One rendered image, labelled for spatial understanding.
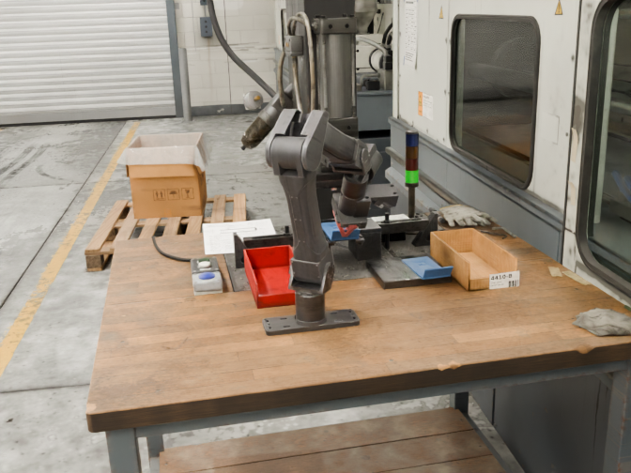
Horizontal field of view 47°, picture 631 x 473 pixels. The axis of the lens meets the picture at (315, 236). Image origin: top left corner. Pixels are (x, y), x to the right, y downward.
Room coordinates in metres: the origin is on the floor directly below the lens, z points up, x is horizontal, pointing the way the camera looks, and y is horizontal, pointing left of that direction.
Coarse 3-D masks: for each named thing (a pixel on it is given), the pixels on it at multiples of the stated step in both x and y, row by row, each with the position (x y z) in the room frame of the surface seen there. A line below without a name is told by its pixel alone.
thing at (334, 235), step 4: (324, 224) 1.83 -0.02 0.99; (328, 224) 1.83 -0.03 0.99; (332, 224) 1.83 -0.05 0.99; (336, 224) 1.83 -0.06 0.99; (324, 228) 1.80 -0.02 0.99; (328, 228) 1.80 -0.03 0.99; (332, 228) 1.80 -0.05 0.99; (344, 228) 1.80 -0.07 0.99; (328, 232) 1.77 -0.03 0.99; (332, 232) 1.70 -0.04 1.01; (336, 232) 1.70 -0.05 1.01; (352, 232) 1.71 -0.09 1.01; (356, 232) 1.71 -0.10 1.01; (332, 236) 1.70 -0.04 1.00; (336, 236) 1.71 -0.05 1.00; (340, 236) 1.71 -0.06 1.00; (344, 236) 1.71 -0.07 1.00; (348, 236) 1.72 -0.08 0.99; (352, 236) 1.72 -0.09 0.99; (356, 236) 1.72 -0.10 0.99; (332, 240) 1.71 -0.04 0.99
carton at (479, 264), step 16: (432, 240) 1.79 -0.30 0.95; (448, 240) 1.81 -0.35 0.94; (464, 240) 1.82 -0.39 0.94; (480, 240) 1.78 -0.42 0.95; (432, 256) 1.79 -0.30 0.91; (448, 256) 1.68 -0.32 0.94; (464, 256) 1.79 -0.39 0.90; (480, 256) 1.77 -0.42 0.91; (496, 256) 1.68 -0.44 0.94; (512, 256) 1.60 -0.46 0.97; (464, 272) 1.59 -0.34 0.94; (480, 272) 1.67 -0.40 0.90; (496, 272) 1.67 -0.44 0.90; (512, 272) 1.58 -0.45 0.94; (480, 288) 1.57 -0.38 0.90
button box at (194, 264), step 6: (156, 246) 1.95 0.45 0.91; (162, 252) 1.90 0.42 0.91; (174, 258) 1.86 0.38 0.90; (180, 258) 1.84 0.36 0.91; (186, 258) 1.84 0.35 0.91; (192, 258) 1.83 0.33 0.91; (198, 258) 1.78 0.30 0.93; (210, 258) 1.77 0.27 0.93; (216, 258) 1.77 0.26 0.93; (192, 264) 1.73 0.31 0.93; (198, 264) 1.73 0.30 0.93; (210, 264) 1.72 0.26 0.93; (216, 264) 1.73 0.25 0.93; (192, 270) 1.69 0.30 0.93; (198, 270) 1.68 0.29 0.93; (204, 270) 1.68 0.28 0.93; (210, 270) 1.68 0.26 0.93; (216, 270) 1.68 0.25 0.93
